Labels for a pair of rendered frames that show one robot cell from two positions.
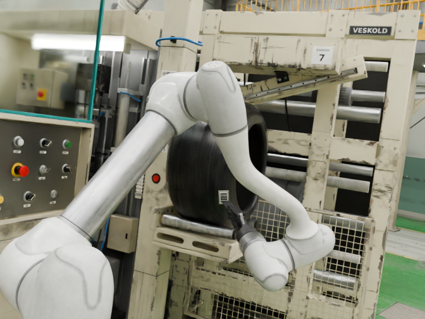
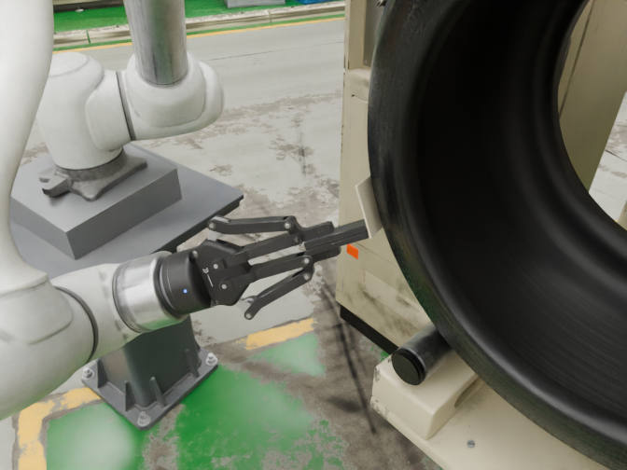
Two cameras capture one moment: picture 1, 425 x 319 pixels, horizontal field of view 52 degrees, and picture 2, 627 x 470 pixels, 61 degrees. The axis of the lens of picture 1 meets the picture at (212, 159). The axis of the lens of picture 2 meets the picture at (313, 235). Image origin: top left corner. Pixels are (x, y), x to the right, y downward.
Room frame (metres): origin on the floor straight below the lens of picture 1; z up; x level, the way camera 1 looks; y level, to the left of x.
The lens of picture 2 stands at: (1.80, -0.52, 1.37)
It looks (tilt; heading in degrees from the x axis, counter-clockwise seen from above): 37 degrees down; 114
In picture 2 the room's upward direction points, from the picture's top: straight up
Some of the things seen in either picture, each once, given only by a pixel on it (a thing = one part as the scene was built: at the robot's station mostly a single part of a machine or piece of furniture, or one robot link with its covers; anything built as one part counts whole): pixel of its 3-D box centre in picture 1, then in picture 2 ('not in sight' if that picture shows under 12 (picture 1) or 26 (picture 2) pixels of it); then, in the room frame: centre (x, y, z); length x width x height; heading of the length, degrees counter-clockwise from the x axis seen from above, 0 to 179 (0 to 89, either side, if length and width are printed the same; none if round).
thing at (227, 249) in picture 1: (194, 240); (484, 329); (1.81, 0.03, 0.84); 0.36 x 0.09 x 0.06; 67
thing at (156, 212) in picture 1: (175, 214); not in sight; (2.01, 0.14, 0.90); 0.40 x 0.03 x 0.10; 157
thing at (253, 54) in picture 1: (278, 57); not in sight; (2.16, -0.26, 1.71); 0.61 x 0.25 x 0.15; 67
